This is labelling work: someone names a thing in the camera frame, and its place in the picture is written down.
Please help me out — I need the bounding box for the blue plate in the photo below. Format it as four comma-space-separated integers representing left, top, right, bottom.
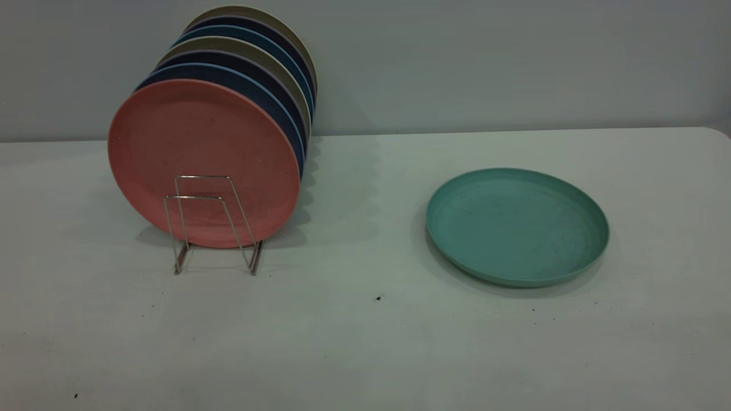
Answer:
135, 62, 309, 179
171, 25, 316, 120

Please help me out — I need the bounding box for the beige plate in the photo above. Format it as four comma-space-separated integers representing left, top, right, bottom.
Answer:
157, 36, 312, 138
184, 5, 318, 98

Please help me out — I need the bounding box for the metal wire plate rack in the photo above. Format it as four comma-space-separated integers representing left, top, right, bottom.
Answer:
163, 175, 265, 276

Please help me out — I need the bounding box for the pink plate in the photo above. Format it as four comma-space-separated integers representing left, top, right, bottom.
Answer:
108, 79, 302, 249

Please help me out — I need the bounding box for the dark purple plate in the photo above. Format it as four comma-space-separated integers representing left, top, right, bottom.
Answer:
155, 50, 310, 146
184, 15, 317, 104

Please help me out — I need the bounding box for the green plate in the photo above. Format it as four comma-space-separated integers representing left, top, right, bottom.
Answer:
425, 167, 610, 288

